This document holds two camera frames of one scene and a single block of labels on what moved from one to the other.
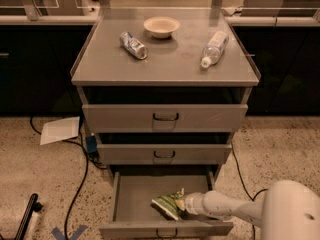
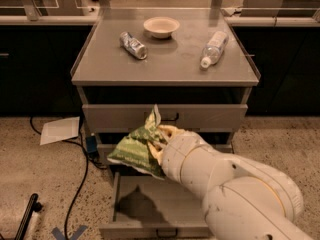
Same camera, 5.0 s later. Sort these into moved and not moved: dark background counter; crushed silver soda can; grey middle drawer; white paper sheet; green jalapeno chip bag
Moved: green jalapeno chip bag
Not moved: crushed silver soda can; white paper sheet; grey middle drawer; dark background counter
